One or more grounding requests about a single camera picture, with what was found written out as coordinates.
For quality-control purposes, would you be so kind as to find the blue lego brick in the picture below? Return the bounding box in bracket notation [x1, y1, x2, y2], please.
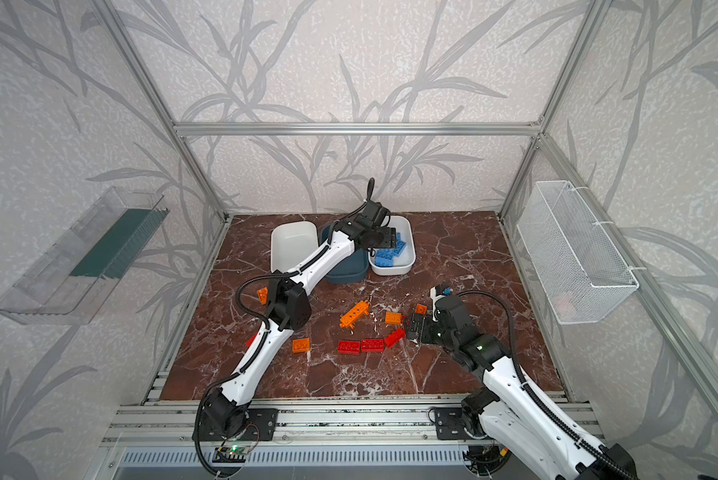
[393, 233, 406, 258]
[375, 249, 398, 268]

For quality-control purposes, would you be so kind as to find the small orange lego brick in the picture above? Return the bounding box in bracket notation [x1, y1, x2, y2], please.
[257, 287, 268, 305]

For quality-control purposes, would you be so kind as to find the blue lego brick front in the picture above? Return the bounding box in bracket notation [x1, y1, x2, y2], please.
[393, 233, 406, 258]

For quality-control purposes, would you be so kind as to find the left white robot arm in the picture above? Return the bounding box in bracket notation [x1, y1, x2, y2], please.
[192, 178, 397, 444]

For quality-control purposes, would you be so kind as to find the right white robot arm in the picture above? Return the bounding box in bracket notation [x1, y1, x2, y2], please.
[407, 285, 637, 479]

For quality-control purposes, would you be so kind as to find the orange lego brick centre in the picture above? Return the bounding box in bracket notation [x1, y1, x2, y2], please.
[385, 312, 403, 325]

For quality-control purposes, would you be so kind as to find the red lego brick tilted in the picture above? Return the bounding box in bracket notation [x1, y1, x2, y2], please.
[384, 328, 406, 348]

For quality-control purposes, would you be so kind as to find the teal plastic bin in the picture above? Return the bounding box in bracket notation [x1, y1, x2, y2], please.
[326, 249, 370, 285]

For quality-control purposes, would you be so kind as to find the right white plastic bin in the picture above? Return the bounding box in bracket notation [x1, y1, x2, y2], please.
[369, 215, 417, 276]

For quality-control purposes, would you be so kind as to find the white plastic bin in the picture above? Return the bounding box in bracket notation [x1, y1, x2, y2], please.
[271, 221, 319, 272]
[369, 215, 417, 276]

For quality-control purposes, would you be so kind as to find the long orange lego brick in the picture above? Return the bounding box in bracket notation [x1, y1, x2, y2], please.
[340, 300, 370, 328]

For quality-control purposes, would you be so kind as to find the left white plastic bin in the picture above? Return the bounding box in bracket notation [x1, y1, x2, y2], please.
[271, 221, 319, 272]

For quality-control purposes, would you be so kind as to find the orange lego brick front left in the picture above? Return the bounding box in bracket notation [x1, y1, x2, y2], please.
[292, 338, 311, 353]

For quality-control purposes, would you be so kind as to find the right wiring bundle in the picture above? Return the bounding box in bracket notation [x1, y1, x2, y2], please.
[463, 442, 516, 475]

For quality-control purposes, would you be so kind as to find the left green circuit board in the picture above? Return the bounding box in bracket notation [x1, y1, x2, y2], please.
[212, 445, 250, 464]

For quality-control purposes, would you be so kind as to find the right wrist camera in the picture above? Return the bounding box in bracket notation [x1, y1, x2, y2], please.
[430, 284, 453, 304]

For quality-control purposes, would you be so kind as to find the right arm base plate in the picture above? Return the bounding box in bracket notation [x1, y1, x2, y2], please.
[429, 407, 487, 441]

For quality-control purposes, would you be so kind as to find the white wire mesh basket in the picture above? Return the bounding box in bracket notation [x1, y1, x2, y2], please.
[517, 180, 640, 325]

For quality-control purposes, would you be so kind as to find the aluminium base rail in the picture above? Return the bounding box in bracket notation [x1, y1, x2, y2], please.
[103, 392, 606, 448]

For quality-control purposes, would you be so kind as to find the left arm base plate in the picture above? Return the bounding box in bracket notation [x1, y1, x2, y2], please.
[215, 408, 279, 442]

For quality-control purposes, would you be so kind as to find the aluminium cage frame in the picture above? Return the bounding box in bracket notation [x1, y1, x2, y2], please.
[92, 1, 718, 420]

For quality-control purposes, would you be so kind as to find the clear plastic wall tray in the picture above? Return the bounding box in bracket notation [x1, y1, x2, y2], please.
[0, 187, 169, 325]

